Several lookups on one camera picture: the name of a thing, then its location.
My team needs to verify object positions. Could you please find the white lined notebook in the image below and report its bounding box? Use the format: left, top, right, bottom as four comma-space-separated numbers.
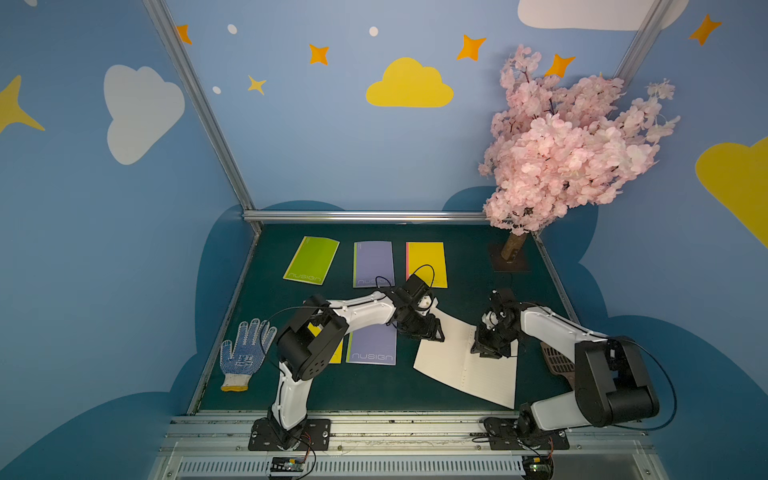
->
353, 241, 395, 288

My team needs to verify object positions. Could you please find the green cover notebook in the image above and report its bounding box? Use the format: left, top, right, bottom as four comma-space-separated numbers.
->
283, 236, 340, 286

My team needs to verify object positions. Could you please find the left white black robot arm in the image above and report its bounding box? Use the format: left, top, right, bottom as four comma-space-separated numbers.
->
268, 274, 445, 437

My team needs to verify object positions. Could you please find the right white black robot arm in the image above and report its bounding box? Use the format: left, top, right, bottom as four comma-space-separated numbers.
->
471, 289, 660, 437

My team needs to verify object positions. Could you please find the right controller board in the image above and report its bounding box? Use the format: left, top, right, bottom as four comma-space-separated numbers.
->
522, 456, 554, 480

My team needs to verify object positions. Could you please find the controller board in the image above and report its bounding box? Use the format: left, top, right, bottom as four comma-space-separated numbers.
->
268, 457, 306, 479
522, 456, 554, 480

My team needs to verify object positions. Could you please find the white blue dotted work glove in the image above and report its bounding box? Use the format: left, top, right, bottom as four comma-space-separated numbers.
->
219, 318, 277, 392

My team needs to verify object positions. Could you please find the pink cherry blossom tree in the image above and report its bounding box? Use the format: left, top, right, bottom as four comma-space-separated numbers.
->
479, 45, 679, 259

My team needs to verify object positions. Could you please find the left controller board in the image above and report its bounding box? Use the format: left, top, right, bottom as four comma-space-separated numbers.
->
268, 457, 306, 479

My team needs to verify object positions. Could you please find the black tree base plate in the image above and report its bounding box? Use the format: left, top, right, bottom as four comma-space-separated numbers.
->
488, 243, 530, 273

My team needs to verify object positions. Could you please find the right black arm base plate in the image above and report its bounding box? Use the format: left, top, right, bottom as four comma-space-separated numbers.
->
481, 417, 570, 452

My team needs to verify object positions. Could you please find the aluminium rail frame front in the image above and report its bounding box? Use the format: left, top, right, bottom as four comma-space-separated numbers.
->
148, 411, 669, 479

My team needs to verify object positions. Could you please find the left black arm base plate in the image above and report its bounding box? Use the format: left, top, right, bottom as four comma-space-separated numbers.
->
247, 417, 332, 451

